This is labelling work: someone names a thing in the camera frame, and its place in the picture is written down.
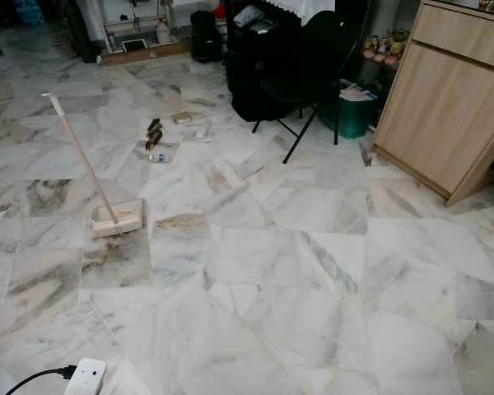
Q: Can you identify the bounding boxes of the cream long-handled dustpan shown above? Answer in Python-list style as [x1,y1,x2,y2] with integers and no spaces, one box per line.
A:
[41,93,146,239]

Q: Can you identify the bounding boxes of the long wooden plank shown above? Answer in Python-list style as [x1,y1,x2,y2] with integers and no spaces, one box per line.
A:
[101,41,190,67]

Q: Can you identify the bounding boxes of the white metal shelf rack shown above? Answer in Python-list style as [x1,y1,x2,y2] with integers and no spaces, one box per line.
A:
[95,0,194,54]

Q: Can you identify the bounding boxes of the white plastic jug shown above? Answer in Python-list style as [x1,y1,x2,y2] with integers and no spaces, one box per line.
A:
[156,18,172,44]

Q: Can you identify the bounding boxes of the black upright suitcase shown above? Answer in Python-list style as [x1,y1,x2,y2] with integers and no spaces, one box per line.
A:
[189,10,225,63]

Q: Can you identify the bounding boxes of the large black bag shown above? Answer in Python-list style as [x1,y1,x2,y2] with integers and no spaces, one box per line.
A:
[226,4,314,123]

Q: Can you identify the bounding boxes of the black folding chair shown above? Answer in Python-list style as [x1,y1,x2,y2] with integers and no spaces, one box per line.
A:
[251,8,367,164]

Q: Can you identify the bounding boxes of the white lace tablecloth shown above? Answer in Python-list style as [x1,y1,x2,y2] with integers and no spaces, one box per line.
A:
[268,0,337,26]

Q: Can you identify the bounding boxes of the green bin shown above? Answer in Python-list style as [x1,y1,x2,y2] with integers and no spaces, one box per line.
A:
[319,81,378,139]

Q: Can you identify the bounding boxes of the colourful toy figurines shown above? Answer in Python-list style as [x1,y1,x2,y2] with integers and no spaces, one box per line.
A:
[362,31,411,65]

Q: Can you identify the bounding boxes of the light wooden cabinet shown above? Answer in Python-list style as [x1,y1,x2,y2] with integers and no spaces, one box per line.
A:
[372,0,494,207]

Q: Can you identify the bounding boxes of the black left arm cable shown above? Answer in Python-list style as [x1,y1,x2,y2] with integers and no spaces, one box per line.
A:
[6,366,77,395]

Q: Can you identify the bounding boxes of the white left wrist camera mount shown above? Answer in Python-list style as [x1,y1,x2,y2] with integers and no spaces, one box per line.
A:
[74,358,107,395]

